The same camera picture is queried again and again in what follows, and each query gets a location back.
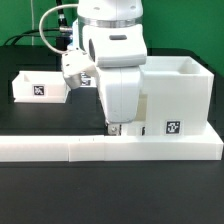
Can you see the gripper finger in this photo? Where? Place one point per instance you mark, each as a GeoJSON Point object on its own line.
{"type": "Point", "coordinates": [114, 129]}

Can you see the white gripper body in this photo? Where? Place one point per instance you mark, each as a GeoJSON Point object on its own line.
{"type": "Point", "coordinates": [119, 90]}

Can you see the white drawer tray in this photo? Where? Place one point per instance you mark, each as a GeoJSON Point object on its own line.
{"type": "Point", "coordinates": [40, 87]}
{"type": "Point", "coordinates": [135, 129]}

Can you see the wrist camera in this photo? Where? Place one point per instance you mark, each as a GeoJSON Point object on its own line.
{"type": "Point", "coordinates": [74, 64]}

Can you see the white L-shaped fence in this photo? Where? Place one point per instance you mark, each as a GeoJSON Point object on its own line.
{"type": "Point", "coordinates": [207, 146]}

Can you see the white drawer cabinet box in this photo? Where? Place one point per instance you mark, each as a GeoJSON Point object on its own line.
{"type": "Point", "coordinates": [177, 92]}

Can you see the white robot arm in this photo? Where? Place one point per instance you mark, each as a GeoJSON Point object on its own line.
{"type": "Point", "coordinates": [111, 33]}

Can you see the marker tag sheet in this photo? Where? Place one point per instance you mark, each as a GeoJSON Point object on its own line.
{"type": "Point", "coordinates": [88, 82]}

